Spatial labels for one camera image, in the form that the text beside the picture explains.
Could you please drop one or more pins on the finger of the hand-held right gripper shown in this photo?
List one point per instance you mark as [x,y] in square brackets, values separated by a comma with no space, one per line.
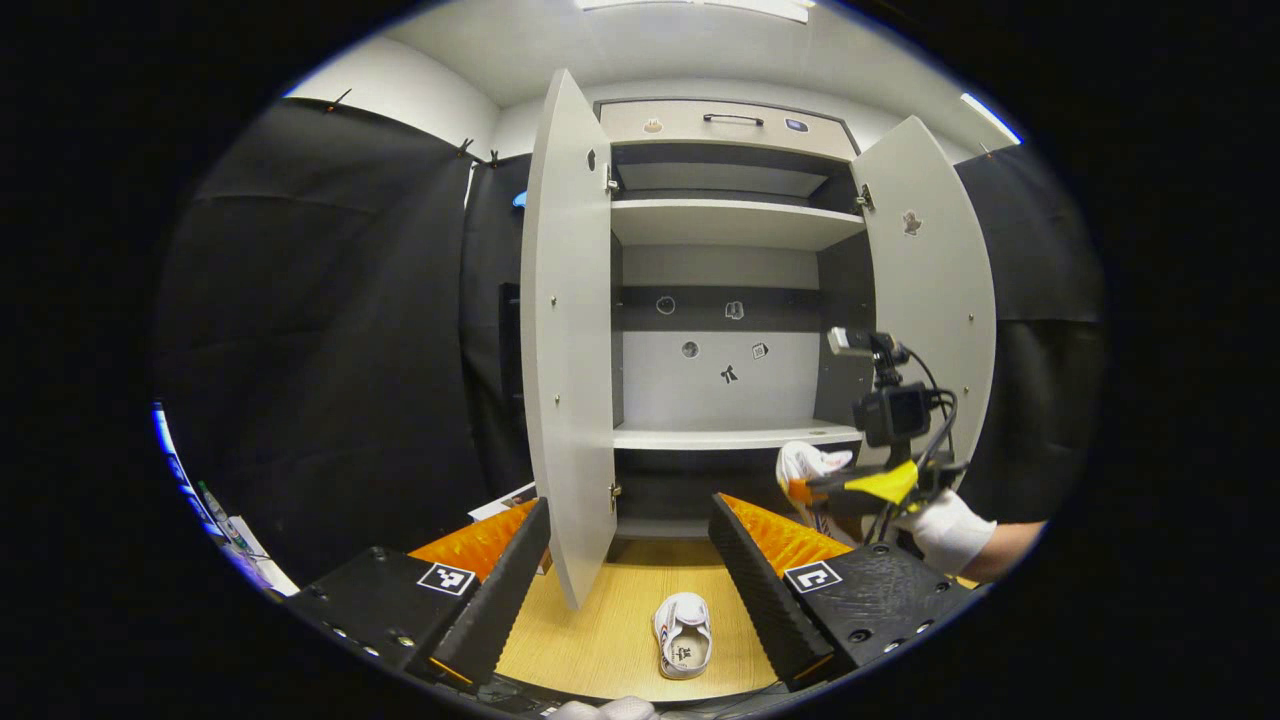
[825,488]

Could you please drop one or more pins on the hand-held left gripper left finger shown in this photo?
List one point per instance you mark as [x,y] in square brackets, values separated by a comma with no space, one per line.
[495,595]

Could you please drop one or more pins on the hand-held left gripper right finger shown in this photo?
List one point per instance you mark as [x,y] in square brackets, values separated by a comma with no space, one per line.
[760,590]

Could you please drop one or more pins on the white shoe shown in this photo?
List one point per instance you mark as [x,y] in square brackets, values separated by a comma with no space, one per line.
[810,462]
[685,640]

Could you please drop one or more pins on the grey shoe cabinet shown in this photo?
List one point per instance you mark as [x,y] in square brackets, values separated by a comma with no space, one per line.
[720,400]

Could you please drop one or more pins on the light grey cabinet door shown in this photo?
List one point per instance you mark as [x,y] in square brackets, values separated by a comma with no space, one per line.
[930,280]
[565,350]

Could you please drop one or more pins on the beige cabinet drawer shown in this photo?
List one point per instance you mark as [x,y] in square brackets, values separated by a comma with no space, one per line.
[720,135]

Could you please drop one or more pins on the black backdrop cloth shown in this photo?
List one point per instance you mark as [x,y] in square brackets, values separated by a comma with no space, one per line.
[330,330]

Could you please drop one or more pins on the narrow ceiling light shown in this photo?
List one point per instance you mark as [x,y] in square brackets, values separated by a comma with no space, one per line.
[992,118]

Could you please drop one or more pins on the large ceiling light panel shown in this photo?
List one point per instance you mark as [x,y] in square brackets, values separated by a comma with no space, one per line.
[700,8]

